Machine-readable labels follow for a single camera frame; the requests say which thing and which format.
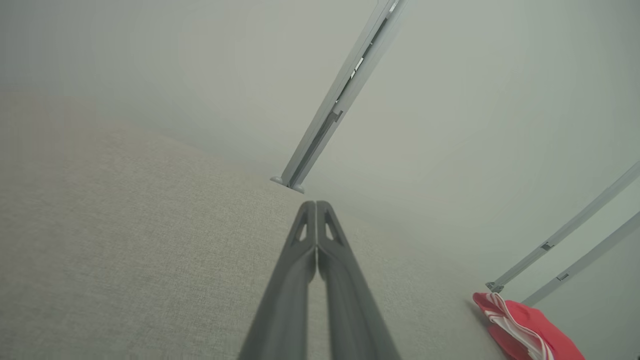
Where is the red shorts white trim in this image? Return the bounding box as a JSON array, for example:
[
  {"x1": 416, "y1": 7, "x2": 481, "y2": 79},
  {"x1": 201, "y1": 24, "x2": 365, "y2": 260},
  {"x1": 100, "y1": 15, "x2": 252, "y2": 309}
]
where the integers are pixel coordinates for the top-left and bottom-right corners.
[{"x1": 472, "y1": 292, "x2": 586, "y2": 360}]

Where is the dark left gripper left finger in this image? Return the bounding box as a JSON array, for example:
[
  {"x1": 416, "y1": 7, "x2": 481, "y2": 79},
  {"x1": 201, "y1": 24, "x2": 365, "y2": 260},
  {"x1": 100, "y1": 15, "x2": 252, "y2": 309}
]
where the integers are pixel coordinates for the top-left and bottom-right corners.
[{"x1": 238, "y1": 200, "x2": 318, "y2": 360}]

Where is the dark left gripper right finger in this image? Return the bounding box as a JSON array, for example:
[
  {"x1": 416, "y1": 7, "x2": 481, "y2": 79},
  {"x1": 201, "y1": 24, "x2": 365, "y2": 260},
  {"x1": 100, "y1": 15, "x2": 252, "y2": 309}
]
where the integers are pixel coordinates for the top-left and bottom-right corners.
[{"x1": 316, "y1": 200, "x2": 402, "y2": 360}]

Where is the grey fabric sofa cushion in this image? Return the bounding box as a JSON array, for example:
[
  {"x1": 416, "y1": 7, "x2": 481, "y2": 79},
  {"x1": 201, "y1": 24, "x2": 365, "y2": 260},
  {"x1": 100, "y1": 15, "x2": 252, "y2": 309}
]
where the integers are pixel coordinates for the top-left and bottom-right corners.
[{"x1": 0, "y1": 90, "x2": 506, "y2": 360}]

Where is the thin grey metal post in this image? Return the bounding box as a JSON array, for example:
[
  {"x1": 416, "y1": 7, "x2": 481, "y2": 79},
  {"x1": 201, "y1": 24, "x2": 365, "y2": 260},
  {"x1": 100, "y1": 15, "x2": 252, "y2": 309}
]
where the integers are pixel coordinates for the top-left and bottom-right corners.
[
  {"x1": 520, "y1": 211, "x2": 640, "y2": 307},
  {"x1": 485, "y1": 160, "x2": 640, "y2": 294}
]

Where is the grey metal frame post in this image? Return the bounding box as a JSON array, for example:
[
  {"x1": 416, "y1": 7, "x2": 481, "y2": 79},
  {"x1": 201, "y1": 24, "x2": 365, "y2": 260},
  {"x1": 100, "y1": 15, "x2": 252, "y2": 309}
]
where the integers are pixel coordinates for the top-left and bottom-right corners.
[{"x1": 279, "y1": 0, "x2": 408, "y2": 190}]

